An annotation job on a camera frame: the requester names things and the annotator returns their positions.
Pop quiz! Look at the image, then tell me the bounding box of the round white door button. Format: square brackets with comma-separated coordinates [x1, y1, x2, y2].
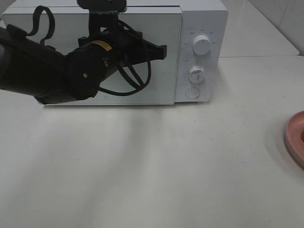
[185, 87, 200, 99]

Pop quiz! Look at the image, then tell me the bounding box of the white microwave door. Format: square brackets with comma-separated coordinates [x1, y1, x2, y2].
[2, 6, 182, 105]

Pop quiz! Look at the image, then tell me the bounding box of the pink round plate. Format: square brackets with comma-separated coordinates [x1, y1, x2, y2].
[284, 111, 304, 170]

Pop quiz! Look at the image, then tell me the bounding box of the white microwave oven body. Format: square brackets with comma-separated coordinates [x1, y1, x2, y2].
[8, 0, 228, 103]

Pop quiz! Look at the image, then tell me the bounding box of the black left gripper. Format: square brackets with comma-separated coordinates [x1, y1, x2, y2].
[78, 29, 167, 66]

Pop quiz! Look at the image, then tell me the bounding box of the white microwave knob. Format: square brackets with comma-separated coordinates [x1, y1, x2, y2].
[189, 66, 205, 83]
[192, 35, 211, 55]

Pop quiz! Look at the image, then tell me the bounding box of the toast sandwich with lettuce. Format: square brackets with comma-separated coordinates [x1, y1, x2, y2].
[300, 131, 304, 143]

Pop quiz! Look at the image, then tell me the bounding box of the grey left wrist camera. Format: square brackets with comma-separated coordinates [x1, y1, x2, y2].
[76, 0, 127, 12]

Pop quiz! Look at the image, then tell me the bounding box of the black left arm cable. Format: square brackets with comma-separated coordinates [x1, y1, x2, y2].
[26, 6, 152, 96]

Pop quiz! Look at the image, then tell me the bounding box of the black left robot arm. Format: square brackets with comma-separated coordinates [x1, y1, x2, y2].
[0, 25, 167, 105]

